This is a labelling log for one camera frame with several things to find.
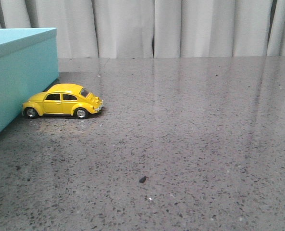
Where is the small black debris piece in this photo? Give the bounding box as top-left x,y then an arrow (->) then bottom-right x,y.
139,176 -> 147,183

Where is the white pleated curtain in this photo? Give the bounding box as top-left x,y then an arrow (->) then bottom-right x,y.
0,0 -> 285,58

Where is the yellow toy beetle car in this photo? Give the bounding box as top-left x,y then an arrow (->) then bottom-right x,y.
22,83 -> 103,119

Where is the light blue storage box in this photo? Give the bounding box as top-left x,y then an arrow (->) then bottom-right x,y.
0,27 -> 59,132

